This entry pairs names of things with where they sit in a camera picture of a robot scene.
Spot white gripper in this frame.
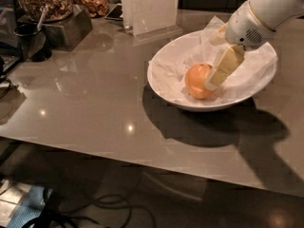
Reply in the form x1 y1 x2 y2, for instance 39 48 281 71
204 1 275 91

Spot orange fruit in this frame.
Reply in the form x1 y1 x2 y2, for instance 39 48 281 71
184 64 214 100

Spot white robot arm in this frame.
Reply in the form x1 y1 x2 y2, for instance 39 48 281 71
204 0 304 90

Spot white ceramic bowl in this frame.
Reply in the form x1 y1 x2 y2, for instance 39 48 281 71
146 28 279 113

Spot white paper liner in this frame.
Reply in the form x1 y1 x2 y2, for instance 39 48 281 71
148 15 278 106

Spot clear acrylic sign holder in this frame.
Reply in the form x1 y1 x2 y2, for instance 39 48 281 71
122 0 181 41

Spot smartphone on counter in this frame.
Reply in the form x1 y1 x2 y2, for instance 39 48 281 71
105 4 123 21

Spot metal jar stand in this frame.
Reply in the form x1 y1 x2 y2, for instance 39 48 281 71
42 5 93 51

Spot glass jar of mixed nuts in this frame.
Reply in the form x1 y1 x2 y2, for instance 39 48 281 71
18 0 73 22

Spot white spoon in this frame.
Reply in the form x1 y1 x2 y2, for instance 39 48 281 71
36 5 48 31

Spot black cup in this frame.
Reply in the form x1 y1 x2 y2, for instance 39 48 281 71
14 24 52 62

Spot black appliance at left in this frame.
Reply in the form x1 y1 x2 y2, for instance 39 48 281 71
0 0 22 75

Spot blue cloth on floor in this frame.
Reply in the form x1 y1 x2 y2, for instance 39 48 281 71
6 186 52 228

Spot black floor cables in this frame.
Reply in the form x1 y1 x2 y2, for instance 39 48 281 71
22 171 158 228

